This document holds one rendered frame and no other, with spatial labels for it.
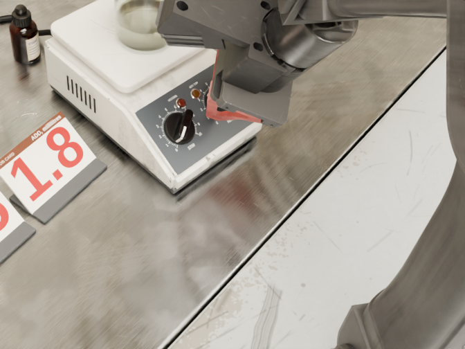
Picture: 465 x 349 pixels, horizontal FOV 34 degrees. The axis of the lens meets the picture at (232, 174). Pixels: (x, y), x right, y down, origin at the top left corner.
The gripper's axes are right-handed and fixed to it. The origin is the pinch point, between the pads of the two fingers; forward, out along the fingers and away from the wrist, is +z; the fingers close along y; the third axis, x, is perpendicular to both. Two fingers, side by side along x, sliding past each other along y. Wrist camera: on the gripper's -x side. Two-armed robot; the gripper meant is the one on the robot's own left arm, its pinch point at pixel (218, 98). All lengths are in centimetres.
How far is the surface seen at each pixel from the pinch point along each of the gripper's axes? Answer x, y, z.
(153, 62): -7.2, -1.4, 0.5
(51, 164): -12.9, 9.4, 7.0
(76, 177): -10.2, 9.8, 7.4
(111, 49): -11.0, -2.2, 2.4
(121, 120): -8.2, 4.4, 3.2
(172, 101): -4.2, 1.4, 1.3
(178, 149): -2.5, 6.0, 1.3
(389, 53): 21.8, -16.0, 3.0
